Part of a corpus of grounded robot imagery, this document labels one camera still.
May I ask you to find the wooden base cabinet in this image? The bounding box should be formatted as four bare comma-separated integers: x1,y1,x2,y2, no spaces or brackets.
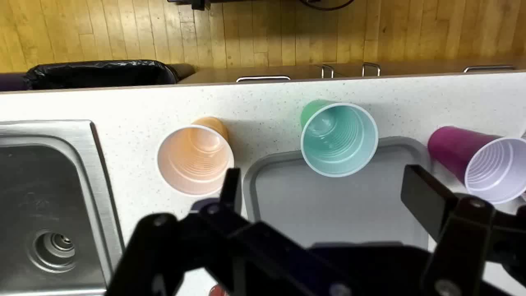
179,57,526,85

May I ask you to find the maroon plastic cup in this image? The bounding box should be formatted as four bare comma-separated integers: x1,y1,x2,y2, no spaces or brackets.
426,125,526,205

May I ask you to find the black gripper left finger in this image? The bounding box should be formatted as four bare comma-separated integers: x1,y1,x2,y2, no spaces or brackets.
105,166,352,296

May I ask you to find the black trash bin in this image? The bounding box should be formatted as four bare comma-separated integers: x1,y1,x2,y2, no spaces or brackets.
23,57,196,90

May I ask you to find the stainless steel double sink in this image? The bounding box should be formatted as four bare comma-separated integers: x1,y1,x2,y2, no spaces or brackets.
0,120,125,296

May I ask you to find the silver base cabinet handle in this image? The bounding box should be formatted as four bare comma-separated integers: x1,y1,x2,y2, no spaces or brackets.
319,62,337,80
359,60,383,78
462,64,518,74
235,74,293,83

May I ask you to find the green plastic cup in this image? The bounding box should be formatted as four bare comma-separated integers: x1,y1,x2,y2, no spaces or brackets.
298,98,380,179

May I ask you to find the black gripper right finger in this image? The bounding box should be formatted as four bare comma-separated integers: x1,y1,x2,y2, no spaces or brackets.
400,162,526,296

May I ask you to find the yellow-orange plastic cup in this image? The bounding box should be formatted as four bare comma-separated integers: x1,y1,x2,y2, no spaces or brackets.
156,115,237,197

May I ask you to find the grey plastic tray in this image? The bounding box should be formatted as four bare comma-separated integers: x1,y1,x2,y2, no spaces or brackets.
243,136,441,251

